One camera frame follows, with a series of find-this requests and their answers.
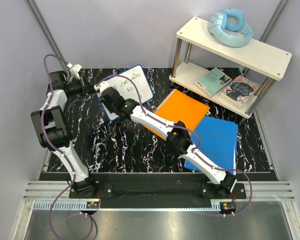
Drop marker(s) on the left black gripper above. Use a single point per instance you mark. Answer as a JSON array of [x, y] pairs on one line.
[[86, 88]]

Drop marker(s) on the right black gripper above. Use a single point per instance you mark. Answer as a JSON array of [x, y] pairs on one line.
[[105, 104]]

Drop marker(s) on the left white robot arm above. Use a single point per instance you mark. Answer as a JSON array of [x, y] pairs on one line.
[[54, 132]]

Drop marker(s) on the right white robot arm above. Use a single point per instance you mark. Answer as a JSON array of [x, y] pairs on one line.
[[176, 135]]

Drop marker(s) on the orange folder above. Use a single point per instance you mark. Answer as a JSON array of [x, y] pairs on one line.
[[177, 106]]

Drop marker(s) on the teal book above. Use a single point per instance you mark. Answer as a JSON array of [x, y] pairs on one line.
[[212, 82]]

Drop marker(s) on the blue folder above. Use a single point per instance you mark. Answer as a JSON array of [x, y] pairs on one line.
[[218, 141]]

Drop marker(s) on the floral navy book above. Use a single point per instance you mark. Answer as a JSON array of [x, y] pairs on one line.
[[239, 91]]

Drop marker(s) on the light blue headphones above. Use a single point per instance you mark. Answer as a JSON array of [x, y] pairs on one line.
[[230, 28]]

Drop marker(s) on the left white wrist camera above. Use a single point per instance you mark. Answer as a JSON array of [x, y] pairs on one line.
[[74, 69]]

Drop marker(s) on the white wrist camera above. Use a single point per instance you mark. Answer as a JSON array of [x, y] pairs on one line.
[[103, 86], [74, 69]]

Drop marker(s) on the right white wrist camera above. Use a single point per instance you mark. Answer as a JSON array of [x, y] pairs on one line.
[[103, 86]]

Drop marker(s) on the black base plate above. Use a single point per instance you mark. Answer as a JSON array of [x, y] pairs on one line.
[[132, 191]]

